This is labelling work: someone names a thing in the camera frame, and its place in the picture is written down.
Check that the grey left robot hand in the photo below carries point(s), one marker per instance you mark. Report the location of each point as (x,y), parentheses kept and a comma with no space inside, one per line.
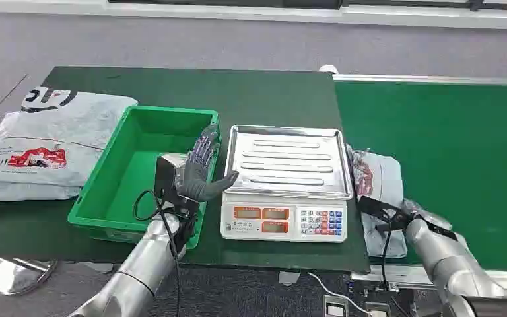
(196,179)

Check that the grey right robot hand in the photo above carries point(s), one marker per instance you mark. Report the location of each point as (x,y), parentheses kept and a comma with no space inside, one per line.
(430,216)

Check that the grey parcel bag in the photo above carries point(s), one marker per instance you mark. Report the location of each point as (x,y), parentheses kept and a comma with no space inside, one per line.
(382,175)

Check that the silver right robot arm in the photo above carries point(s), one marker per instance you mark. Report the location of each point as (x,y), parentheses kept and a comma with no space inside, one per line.
(446,258)

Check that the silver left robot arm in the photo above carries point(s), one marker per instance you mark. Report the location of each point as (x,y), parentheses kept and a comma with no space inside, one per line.
(148,267)

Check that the green plastic crate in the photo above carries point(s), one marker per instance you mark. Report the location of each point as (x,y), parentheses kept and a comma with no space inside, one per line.
(126,175)

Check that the green conveyor belt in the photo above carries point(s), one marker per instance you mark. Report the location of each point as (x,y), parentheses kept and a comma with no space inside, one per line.
(454,144)

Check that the large grey parcel red print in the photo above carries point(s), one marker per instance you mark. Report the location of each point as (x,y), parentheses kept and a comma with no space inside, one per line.
(56,131)

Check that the white conveyor end cap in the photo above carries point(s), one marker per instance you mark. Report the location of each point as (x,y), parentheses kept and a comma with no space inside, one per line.
(328,68)

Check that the flat grey parcel underneath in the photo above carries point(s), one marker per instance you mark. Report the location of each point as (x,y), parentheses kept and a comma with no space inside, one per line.
(21,193)

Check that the chrome table base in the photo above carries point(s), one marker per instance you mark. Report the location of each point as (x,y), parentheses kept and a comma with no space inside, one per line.
(17,275)

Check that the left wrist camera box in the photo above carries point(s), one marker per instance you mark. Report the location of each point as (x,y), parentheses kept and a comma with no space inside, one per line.
(168,173)

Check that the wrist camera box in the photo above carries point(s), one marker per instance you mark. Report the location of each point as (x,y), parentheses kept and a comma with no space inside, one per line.
(378,208)
(168,173)

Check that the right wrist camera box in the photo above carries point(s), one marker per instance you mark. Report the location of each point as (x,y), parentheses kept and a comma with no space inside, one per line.
(378,208)

